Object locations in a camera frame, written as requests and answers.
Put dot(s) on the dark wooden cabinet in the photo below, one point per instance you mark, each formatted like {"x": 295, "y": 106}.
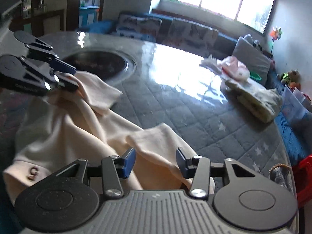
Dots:
{"x": 41, "y": 9}

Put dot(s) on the cream long-sleeved garment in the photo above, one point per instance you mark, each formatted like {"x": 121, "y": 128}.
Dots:
{"x": 61, "y": 126}

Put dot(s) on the blue storage box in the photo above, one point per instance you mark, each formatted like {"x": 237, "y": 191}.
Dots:
{"x": 89, "y": 15}

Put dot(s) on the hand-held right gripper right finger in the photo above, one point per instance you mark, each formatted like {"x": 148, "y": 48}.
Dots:
{"x": 182, "y": 163}

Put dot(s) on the grey quilted table cover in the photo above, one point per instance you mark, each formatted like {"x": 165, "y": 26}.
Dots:
{"x": 185, "y": 117}

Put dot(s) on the crumpled white cloth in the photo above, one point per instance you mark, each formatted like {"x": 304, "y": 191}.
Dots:
{"x": 210, "y": 64}

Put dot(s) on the blue fuzzy blanket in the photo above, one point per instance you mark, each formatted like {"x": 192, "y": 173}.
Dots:
{"x": 295, "y": 136}

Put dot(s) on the light blue paper sheet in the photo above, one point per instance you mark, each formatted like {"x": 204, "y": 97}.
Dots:
{"x": 295, "y": 104}

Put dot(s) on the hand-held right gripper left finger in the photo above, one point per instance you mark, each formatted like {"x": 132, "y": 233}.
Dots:
{"x": 129, "y": 162}

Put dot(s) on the brown stuffed toy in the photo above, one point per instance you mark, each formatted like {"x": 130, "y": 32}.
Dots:
{"x": 291, "y": 78}

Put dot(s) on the blue-grey sofa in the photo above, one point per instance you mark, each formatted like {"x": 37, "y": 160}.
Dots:
{"x": 226, "y": 45}

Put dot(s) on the round black table inset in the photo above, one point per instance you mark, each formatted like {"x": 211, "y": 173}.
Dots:
{"x": 97, "y": 64}

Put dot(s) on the red plastic stool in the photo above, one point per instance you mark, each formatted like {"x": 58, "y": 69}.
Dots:
{"x": 303, "y": 175}

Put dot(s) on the plain grey cushion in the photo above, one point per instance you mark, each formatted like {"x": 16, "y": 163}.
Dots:
{"x": 252, "y": 57}

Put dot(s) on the large window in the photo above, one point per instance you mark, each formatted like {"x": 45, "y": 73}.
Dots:
{"x": 214, "y": 0}

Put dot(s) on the folded beige garment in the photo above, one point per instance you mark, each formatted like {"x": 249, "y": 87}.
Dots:
{"x": 258, "y": 102}

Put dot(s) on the green plastic item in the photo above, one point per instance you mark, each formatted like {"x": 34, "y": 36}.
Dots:
{"x": 256, "y": 76}

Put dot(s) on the colourful pinwheel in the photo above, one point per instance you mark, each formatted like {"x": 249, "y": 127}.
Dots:
{"x": 276, "y": 34}

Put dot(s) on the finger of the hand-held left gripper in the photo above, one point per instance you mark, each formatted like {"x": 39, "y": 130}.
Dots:
{"x": 63, "y": 66}
{"x": 69, "y": 84}

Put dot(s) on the printed sofa cushion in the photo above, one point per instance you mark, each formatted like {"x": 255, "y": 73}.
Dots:
{"x": 139, "y": 26}
{"x": 192, "y": 35}

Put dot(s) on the pink and white garment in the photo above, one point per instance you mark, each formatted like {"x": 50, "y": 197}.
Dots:
{"x": 235, "y": 68}

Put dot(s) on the grey knitted cloth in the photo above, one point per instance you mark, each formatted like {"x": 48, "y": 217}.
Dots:
{"x": 280, "y": 175}

